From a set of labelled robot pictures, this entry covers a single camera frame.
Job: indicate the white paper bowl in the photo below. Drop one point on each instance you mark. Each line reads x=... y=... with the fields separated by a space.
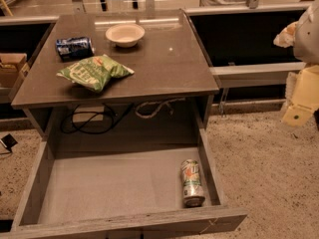
x=125 y=35

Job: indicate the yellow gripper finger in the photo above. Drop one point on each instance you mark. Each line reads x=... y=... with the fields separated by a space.
x=302 y=96

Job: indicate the blue pepsi can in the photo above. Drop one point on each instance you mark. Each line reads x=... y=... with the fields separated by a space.
x=74 y=48

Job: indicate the open grey wooden drawer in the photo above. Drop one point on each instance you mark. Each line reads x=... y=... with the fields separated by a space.
x=124 y=184

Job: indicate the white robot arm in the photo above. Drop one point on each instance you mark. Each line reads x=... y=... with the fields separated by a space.
x=303 y=36

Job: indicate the cardboard box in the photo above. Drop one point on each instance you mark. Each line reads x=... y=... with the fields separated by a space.
x=13 y=66

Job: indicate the small black floor device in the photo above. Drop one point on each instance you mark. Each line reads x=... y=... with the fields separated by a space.
x=8 y=141

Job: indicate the metal railing frame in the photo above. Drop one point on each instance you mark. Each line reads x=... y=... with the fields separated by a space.
x=238 y=42

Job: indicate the green chip bag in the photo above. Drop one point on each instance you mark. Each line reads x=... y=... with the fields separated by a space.
x=94 y=73

